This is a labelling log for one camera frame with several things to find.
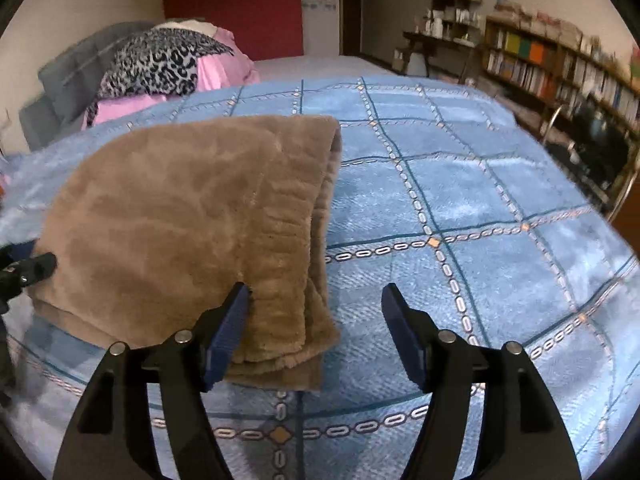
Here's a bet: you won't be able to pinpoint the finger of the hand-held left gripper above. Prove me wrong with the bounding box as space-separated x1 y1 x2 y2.
0 252 57 293
0 241 39 263

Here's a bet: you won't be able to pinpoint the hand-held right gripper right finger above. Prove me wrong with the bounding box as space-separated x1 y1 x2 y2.
381 282 583 480

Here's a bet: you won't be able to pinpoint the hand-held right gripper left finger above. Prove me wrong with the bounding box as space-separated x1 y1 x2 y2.
52 282 251 480

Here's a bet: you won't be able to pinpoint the brown fleece pants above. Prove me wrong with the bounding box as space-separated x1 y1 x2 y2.
25 114 343 392

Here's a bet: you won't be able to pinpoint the blue checked blanket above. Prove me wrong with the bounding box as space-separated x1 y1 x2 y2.
0 76 640 480

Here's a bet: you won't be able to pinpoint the leopard print cloth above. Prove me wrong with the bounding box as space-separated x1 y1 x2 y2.
85 27 236 128

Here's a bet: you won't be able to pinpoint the black metal-framed chair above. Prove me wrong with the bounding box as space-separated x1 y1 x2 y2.
537 95 640 223

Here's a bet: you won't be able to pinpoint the pink cloth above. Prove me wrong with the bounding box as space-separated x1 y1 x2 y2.
92 25 262 126

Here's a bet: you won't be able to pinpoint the white pillow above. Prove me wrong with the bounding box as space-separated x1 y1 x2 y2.
152 19 218 36

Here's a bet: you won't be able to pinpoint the wooden bookshelf with books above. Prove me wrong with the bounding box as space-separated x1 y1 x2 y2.
480 0 640 136

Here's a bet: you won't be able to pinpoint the dark wooden side desk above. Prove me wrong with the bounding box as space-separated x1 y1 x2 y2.
395 0 486 86

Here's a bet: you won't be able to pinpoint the red headboard panel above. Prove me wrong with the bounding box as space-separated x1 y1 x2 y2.
162 0 305 62

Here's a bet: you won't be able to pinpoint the dark wooden door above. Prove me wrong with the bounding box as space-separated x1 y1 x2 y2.
341 0 373 57

